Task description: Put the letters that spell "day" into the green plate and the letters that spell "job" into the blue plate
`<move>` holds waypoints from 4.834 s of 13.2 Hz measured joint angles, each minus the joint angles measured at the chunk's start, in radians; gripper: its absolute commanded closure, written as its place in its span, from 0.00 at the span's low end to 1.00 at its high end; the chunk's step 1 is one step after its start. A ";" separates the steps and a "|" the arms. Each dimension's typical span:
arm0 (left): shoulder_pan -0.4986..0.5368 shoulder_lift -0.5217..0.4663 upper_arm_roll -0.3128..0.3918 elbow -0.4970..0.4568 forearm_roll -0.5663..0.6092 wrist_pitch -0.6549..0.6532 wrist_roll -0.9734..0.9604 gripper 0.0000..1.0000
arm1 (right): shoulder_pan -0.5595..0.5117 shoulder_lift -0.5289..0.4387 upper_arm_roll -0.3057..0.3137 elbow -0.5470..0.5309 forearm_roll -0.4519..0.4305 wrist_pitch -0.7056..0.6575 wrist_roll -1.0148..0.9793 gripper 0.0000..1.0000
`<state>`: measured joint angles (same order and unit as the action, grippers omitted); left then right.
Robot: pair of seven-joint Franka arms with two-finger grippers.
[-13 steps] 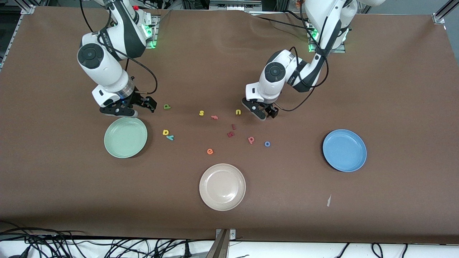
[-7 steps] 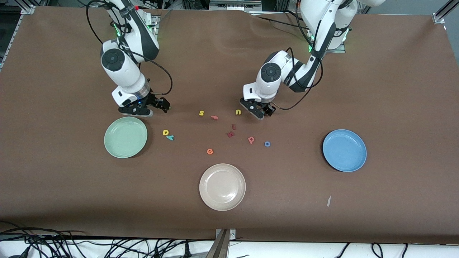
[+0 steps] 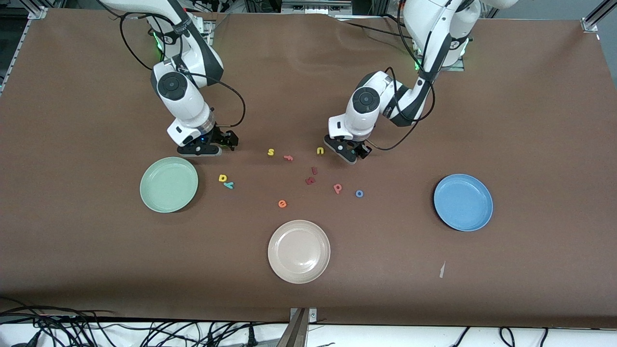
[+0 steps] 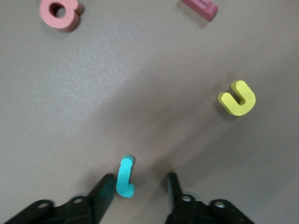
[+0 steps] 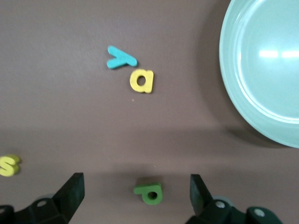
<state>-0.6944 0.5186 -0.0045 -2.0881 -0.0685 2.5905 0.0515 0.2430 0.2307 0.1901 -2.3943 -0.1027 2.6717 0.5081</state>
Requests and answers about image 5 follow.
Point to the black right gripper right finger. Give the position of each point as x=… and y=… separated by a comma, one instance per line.
x=199, y=196

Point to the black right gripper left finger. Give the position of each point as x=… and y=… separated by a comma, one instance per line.
x=72, y=193

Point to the green foam letter p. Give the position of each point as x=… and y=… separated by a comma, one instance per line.
x=142, y=190

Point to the teal foam letter y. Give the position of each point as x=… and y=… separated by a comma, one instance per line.
x=116, y=63

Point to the yellow foam letter s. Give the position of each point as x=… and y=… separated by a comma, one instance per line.
x=7, y=165

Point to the brown table cover sheet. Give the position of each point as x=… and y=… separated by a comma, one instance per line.
x=58, y=93

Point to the yellow foam letter a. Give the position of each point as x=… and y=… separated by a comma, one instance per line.
x=148, y=81

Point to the pale green plastic plate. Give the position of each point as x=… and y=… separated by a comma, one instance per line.
x=264, y=70

